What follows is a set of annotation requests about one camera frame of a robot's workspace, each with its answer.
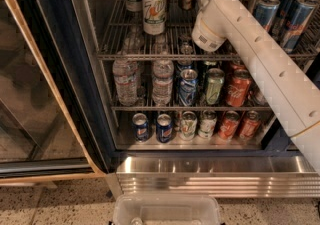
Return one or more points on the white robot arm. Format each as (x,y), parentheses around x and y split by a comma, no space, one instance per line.
(292,96)

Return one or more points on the front redbull can left row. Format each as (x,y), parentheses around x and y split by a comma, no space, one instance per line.
(265,12)

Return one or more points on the right 7up can bottom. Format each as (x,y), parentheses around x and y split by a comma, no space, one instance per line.
(208,121)

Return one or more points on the left pepsi can bottom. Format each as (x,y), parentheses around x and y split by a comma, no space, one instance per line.
(141,127)

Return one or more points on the pepsi can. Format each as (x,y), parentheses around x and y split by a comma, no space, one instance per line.
(163,128)
(141,127)

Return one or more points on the left 7up can bottom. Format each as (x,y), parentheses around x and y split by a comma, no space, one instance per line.
(188,125)

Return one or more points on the left water bottle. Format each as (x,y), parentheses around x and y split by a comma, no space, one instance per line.
(125,78)

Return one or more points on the coke can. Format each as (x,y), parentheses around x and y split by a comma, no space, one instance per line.
(249,125)
(229,125)

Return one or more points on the blue pepsi can middle shelf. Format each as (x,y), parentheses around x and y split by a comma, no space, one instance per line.
(188,82)

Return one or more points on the right water bottle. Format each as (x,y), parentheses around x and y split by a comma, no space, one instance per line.
(162,79)

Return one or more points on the steel fridge base grille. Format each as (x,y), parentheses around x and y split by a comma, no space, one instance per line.
(220,177)

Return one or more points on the red coca cola can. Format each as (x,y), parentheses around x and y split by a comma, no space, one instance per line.
(238,87)

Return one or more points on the front 7up tall can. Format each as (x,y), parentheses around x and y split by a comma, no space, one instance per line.
(154,16)

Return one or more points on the wire shelf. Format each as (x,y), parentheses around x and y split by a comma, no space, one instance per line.
(146,103)
(124,37)

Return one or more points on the water bottle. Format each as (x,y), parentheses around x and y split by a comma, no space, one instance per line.
(125,78)
(162,79)

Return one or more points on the right coke can bottom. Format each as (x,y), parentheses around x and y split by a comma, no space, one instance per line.
(249,125)

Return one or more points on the middle wire shelf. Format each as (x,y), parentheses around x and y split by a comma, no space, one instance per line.
(146,103)

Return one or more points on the top wire shelf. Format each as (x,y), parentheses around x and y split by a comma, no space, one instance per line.
(124,37)

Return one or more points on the glass fridge door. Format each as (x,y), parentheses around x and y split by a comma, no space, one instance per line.
(52,121)

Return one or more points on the left coke can bottom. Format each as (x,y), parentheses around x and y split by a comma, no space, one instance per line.
(229,125)

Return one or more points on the right pepsi can bottom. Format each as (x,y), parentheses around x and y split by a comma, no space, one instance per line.
(163,128)

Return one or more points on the green can middle shelf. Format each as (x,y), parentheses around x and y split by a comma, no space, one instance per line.
(214,83)

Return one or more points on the clear plastic bin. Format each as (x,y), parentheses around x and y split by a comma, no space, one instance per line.
(166,209)

